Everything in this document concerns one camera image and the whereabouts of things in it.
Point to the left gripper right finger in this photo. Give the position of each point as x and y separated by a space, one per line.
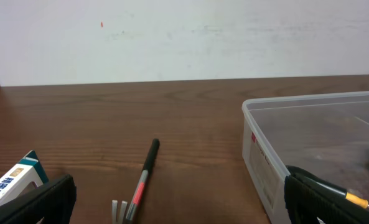
307 202

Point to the small black claw hammer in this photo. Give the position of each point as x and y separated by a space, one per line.
126 212

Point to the black slim screwdriver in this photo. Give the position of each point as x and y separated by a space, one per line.
340 191

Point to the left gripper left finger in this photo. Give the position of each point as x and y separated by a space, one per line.
51 203

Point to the white and blue box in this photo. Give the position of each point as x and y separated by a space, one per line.
26 175

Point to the clear plastic container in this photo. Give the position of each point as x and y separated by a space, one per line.
326 135

